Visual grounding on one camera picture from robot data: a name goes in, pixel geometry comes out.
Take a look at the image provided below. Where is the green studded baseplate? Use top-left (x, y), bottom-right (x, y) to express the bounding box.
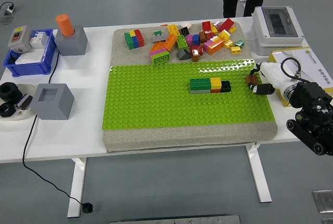
top-left (101, 58), bottom-right (276, 131)

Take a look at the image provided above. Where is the grey block with round hole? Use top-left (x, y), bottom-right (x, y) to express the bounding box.
top-left (54, 24), bottom-right (88, 57)

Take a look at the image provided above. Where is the large lime toy brick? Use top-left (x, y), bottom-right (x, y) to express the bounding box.
top-left (151, 52), bottom-right (171, 67)

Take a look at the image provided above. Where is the white electrical enclosure box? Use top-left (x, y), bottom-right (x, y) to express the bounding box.
top-left (246, 6), bottom-right (305, 56)

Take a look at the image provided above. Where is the white floor socket with cord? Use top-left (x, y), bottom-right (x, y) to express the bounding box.
top-left (0, 2), bottom-right (17, 16)

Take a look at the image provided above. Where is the grey block with square recess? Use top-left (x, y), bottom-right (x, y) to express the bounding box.
top-left (30, 83), bottom-right (75, 121)

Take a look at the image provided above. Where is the grey-brown mat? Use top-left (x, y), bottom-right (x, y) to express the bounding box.
top-left (103, 22), bottom-right (278, 153)

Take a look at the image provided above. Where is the small dark block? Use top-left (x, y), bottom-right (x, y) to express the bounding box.
top-left (16, 93), bottom-right (34, 111)

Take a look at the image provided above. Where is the orange cylinder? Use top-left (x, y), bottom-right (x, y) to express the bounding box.
top-left (55, 14), bottom-right (76, 38)

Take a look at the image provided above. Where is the grey switch box red button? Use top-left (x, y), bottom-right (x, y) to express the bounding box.
top-left (7, 25), bottom-right (33, 54)

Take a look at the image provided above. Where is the black power cord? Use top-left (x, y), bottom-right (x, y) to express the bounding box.
top-left (22, 50), bottom-right (86, 206)

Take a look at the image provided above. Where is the large orange toy brick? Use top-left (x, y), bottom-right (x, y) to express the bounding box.
top-left (207, 38), bottom-right (225, 55)

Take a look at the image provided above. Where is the large pink toy brick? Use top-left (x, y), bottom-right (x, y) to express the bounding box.
top-left (148, 48), bottom-right (169, 62)

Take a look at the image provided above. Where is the long grey toy brick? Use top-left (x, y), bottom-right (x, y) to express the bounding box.
top-left (151, 33), bottom-right (170, 44)

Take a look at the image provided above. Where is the red stacked toy brick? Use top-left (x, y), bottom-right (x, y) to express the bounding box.
top-left (133, 29), bottom-right (146, 48)

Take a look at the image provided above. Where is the metal floor box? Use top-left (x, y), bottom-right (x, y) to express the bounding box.
top-left (312, 190), bottom-right (333, 213)

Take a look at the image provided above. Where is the white flat panel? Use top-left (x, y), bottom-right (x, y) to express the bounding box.
top-left (15, 51), bottom-right (44, 65)

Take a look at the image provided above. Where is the black plug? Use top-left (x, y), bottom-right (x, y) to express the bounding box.
top-left (81, 202), bottom-right (94, 214)

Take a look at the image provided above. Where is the long metal floor plate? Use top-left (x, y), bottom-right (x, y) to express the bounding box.
top-left (110, 215), bottom-right (241, 224)

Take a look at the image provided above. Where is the yellow and white brick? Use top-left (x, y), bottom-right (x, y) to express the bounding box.
top-left (217, 29), bottom-right (231, 41)

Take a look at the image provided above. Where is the white circuit breaker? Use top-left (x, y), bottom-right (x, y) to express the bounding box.
top-left (29, 31), bottom-right (49, 49)

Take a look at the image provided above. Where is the blue plastic bin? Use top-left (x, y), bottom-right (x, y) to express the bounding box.
top-left (3, 28), bottom-right (58, 77)

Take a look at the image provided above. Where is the green stacked toy brick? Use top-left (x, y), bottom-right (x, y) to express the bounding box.
top-left (123, 31), bottom-right (134, 51)

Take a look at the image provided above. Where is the blue stacked toy brick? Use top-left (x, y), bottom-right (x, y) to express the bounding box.
top-left (129, 35), bottom-right (140, 49)

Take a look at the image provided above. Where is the yellow white cardboard box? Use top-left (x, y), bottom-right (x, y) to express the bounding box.
top-left (267, 47), bottom-right (333, 108)

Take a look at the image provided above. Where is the long red toy brick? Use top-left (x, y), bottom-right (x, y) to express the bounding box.
top-left (217, 18), bottom-right (236, 33)

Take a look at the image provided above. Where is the dark red round brick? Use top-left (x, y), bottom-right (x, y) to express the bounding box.
top-left (189, 45), bottom-right (204, 57)

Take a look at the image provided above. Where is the white plate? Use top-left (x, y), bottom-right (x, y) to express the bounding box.
top-left (0, 83), bottom-right (39, 122)

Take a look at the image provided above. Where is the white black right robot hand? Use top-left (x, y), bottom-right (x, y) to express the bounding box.
top-left (249, 61), bottom-right (293, 97)

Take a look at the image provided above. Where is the small black nut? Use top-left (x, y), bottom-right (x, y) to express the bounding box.
top-left (0, 103), bottom-right (17, 118)

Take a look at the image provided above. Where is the dark grey sloped brick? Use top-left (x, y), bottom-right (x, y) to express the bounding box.
top-left (177, 48), bottom-right (191, 61)

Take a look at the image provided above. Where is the large black nut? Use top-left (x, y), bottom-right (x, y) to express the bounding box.
top-left (0, 82), bottom-right (20, 103)

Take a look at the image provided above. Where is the long yellow toy brick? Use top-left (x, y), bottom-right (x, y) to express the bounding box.
top-left (166, 24), bottom-right (181, 38)

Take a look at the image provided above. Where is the white table leg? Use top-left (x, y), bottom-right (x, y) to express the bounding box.
top-left (67, 157), bottom-right (87, 219)
top-left (245, 142), bottom-right (273, 204)

